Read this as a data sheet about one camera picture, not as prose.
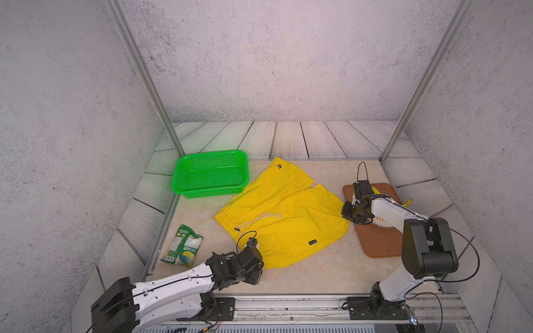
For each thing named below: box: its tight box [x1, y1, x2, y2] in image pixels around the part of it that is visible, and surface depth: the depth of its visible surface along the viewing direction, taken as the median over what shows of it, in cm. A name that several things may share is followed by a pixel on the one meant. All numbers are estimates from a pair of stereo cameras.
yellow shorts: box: [214, 156, 350, 270], surface depth 98 cm
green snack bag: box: [159, 223, 204, 269], surface depth 88 cm
